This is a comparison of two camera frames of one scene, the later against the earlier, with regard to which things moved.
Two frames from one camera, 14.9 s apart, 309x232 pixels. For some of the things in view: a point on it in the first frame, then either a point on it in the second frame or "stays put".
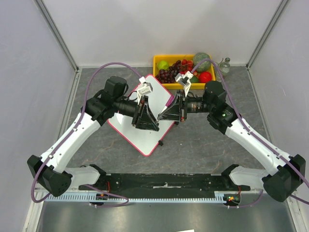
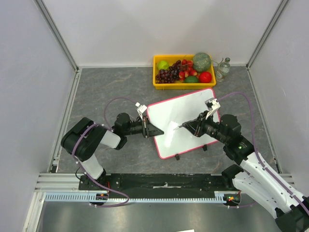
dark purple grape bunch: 168,76 stays put
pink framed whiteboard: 146,140 → 169,114
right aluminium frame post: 266,33 stays put
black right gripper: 181,106 → 199,126
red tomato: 204,77 stays put
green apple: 162,65 stays put
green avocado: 194,79 stays put
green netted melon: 205,65 stays put
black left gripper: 147,122 → 148,129
